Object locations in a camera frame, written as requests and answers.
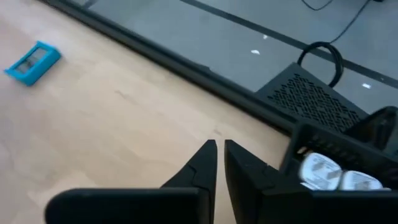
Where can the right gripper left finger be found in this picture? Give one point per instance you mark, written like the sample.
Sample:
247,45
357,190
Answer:
155,205

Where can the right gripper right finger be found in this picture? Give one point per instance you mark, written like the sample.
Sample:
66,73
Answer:
280,205

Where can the black plastic basket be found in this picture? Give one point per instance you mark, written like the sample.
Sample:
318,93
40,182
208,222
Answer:
342,149

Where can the black mesh floor crate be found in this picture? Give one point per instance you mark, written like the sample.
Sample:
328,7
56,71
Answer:
311,99

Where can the black aluminium table frame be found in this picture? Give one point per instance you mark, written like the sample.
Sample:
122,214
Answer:
186,67

